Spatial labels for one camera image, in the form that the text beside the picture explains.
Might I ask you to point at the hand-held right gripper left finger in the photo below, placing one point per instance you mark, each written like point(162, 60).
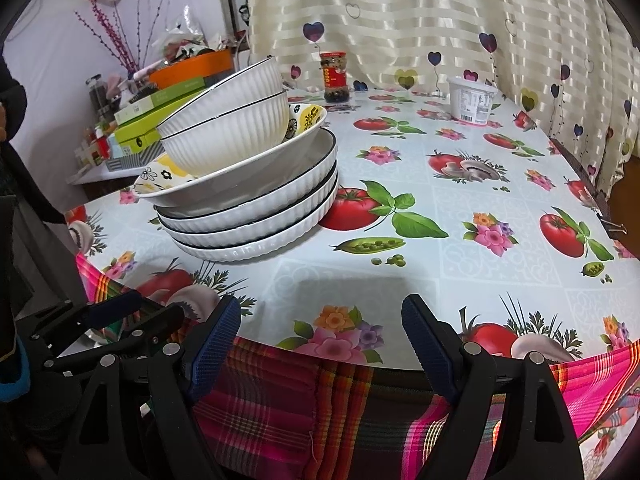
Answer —
point(215, 340)

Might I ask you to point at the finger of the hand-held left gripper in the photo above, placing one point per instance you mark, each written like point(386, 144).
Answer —
point(110, 307)
point(150, 325)

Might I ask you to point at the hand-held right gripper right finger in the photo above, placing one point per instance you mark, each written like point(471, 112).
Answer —
point(425, 340)

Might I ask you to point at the white ribbed plate black rim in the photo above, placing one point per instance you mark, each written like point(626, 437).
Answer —
point(225, 207)
point(225, 256)
point(225, 241)
point(225, 226)

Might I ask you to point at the white ribbed bowl black rim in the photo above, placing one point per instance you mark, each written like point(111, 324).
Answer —
point(235, 90)
point(235, 135)

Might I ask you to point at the yellow flower print plate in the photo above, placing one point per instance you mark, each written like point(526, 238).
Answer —
point(305, 117)

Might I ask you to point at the vegetable print tablecloth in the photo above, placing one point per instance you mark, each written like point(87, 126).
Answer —
point(450, 270)

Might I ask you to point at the plaid blanket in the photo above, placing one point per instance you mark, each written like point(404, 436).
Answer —
point(280, 410)

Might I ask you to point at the white side shelf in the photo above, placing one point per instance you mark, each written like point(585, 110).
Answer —
point(100, 175)

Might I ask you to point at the black white striped box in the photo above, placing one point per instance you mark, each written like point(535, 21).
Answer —
point(130, 157)

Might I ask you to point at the group of small bottles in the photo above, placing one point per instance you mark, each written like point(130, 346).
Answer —
point(95, 145)

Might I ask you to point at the person's dark jacket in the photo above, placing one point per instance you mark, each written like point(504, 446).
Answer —
point(25, 160)

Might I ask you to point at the lime green flat box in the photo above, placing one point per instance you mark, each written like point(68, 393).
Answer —
point(135, 135)

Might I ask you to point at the white and green flat box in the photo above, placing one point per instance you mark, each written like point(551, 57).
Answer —
point(160, 100)

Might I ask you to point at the glass canister dark lid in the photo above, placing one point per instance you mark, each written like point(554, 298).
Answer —
point(96, 92)

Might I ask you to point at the white pump bottle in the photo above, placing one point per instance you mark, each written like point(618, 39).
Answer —
point(125, 92)

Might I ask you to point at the black hair brush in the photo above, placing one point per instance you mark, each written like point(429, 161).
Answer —
point(146, 91)

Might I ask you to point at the black binder clip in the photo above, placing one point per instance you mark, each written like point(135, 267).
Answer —
point(615, 226)

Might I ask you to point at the white plastic tub with lid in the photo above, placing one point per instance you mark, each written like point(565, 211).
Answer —
point(472, 100)

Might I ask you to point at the purple flower branches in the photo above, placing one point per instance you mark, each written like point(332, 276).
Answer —
point(131, 62)

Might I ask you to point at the orange round box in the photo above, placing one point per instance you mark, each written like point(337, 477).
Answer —
point(200, 67)

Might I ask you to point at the glass sauce jar red label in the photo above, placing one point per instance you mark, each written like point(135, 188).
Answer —
point(334, 80)

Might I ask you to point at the clear plastic bag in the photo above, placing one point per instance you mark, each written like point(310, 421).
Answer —
point(195, 30)

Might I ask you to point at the heart print striped curtain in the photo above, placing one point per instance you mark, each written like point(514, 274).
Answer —
point(400, 10)

